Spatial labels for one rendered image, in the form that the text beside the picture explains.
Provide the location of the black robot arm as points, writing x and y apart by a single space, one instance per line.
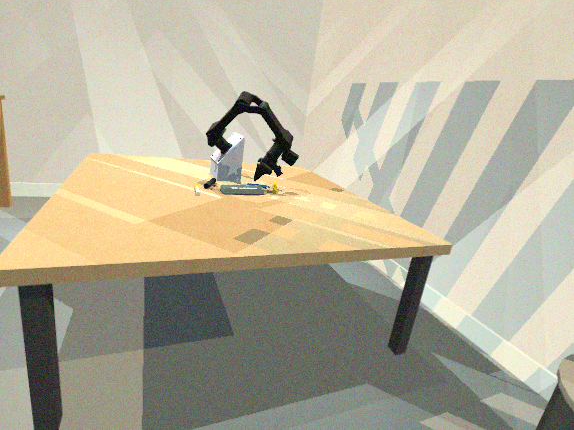
283 138

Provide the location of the keyboard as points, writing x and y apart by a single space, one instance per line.
242 189

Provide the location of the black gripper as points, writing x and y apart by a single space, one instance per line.
264 167

